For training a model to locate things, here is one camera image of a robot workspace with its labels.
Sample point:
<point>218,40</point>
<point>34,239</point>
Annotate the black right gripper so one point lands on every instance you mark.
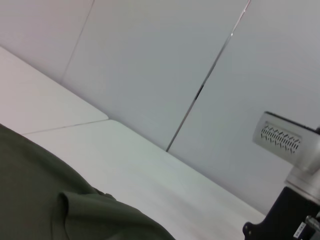
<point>285,215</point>

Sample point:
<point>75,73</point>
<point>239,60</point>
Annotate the dark green printed t-shirt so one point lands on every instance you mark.
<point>50,190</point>

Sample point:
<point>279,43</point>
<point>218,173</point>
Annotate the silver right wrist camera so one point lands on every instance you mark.
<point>277,135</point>

